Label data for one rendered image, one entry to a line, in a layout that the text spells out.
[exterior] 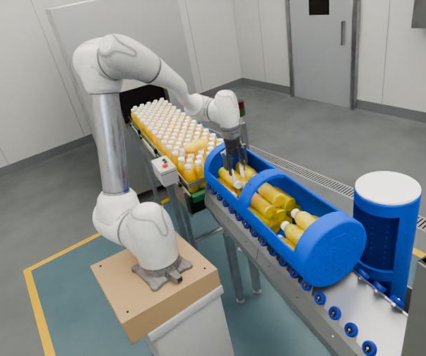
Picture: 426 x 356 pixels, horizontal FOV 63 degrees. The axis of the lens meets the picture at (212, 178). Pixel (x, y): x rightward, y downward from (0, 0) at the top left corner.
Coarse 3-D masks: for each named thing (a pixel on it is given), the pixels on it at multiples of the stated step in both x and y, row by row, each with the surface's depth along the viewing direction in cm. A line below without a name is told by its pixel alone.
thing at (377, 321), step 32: (224, 224) 190; (256, 256) 162; (288, 288) 141; (320, 288) 132; (352, 288) 130; (320, 320) 126; (352, 320) 119; (384, 320) 117; (352, 352) 113; (384, 352) 108
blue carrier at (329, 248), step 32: (256, 160) 187; (224, 192) 169; (256, 192) 187; (288, 192) 167; (256, 224) 144; (320, 224) 119; (352, 224) 120; (288, 256) 127; (320, 256) 119; (352, 256) 128
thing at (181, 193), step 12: (132, 132) 334; (144, 144) 291; (144, 156) 335; (156, 192) 357; (180, 192) 223; (180, 204) 245; (192, 204) 210; (204, 204) 235; (192, 216) 219; (192, 240) 262
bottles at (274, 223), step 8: (240, 176) 183; (224, 184) 180; (232, 192) 175; (240, 192) 181; (280, 208) 153; (296, 208) 156; (280, 216) 154; (288, 216) 158; (272, 224) 154; (280, 224) 156; (288, 240) 136
